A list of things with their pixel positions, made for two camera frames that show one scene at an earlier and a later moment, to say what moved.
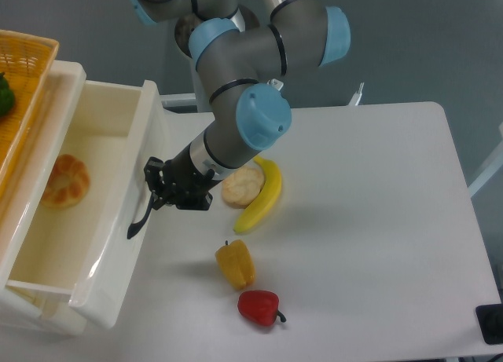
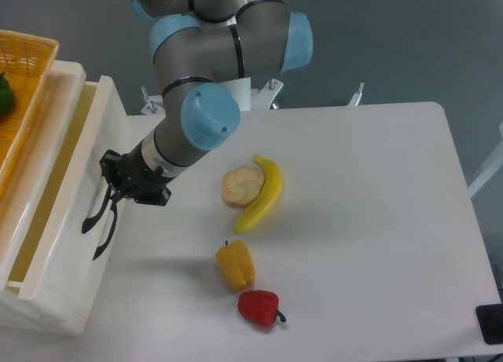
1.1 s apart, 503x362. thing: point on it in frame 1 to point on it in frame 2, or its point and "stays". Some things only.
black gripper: [185, 184] to [140, 181]
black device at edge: [490, 321] stays
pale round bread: [242, 186] stays
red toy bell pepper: [261, 306] stays
